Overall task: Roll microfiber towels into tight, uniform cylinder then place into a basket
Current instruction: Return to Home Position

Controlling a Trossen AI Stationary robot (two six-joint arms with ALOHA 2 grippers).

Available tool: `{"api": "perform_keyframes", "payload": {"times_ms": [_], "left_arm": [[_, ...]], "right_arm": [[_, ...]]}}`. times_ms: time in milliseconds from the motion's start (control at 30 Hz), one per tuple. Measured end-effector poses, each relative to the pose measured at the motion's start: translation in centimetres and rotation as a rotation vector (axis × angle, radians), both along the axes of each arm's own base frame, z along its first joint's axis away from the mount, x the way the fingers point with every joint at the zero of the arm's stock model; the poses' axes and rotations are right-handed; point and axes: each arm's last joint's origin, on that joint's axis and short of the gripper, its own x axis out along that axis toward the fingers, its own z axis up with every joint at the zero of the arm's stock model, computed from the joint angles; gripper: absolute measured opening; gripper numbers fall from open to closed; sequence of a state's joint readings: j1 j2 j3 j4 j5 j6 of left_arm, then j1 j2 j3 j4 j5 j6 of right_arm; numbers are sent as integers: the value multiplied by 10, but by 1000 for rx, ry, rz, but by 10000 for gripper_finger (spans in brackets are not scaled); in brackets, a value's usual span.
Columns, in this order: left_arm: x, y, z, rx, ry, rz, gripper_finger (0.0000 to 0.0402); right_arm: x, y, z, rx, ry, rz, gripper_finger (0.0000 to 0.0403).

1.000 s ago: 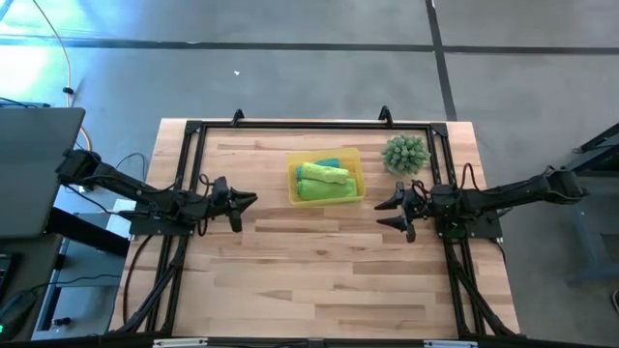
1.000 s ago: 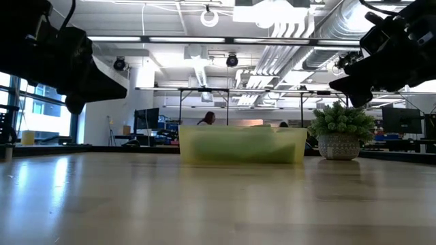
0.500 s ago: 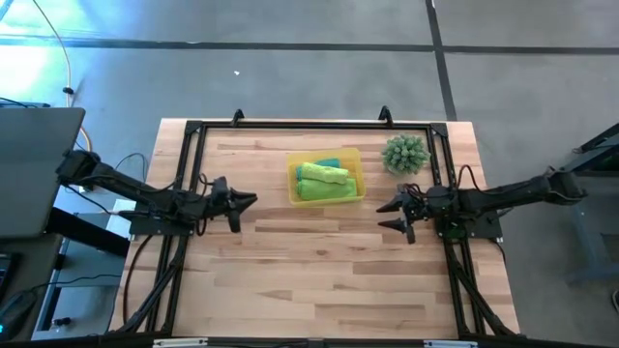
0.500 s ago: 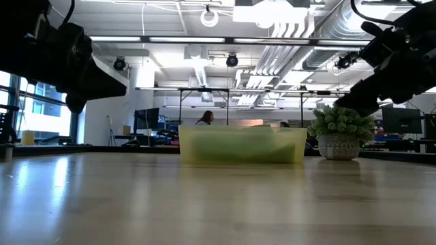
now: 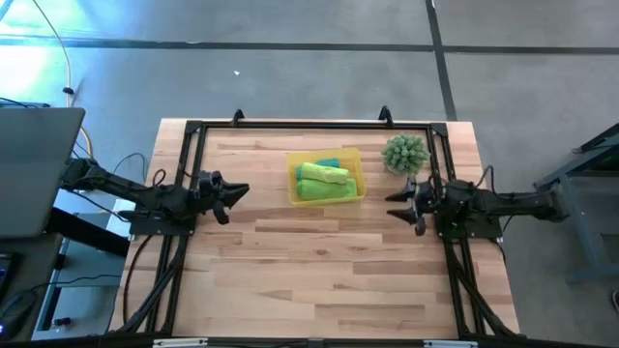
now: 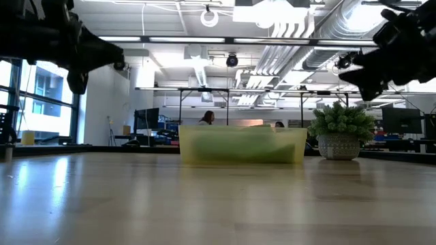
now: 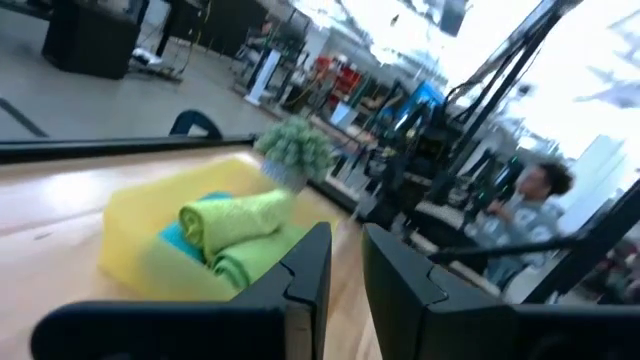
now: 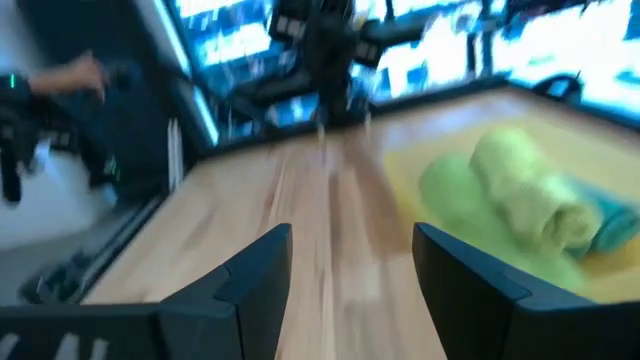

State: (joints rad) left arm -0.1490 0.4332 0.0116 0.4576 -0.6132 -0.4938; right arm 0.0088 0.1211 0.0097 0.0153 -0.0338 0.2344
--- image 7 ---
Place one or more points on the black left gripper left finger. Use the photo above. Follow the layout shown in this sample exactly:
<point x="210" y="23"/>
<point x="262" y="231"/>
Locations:
<point x="290" y="310"/>

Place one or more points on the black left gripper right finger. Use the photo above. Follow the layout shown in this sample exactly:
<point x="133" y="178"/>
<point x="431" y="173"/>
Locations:
<point x="425" y="310"/>

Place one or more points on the teal microfiber towel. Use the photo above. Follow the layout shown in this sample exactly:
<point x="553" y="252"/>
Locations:
<point x="180" y="240"/>

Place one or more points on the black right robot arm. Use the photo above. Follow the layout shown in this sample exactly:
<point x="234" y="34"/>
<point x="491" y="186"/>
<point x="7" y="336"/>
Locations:
<point x="405" y="185"/>

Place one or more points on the yellow plastic basket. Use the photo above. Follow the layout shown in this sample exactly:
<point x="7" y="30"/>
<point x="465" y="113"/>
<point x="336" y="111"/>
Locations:
<point x="140" y="220"/>

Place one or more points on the person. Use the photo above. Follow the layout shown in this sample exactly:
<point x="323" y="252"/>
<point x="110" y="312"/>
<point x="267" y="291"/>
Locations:
<point x="525" y="225"/>

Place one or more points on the artificial plant in white pot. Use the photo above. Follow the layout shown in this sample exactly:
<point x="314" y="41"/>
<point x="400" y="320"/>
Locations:
<point x="295" y="150"/>

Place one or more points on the blue lit screen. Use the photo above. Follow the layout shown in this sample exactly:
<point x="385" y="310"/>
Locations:
<point x="420" y="102"/>

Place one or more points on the white floor sign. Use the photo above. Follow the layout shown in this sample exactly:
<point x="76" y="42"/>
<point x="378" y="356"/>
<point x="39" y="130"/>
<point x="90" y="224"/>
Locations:
<point x="262" y="75"/>

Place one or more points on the black cabinet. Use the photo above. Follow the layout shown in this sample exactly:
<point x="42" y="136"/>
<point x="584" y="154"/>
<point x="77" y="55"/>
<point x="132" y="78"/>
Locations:
<point x="90" y="40"/>

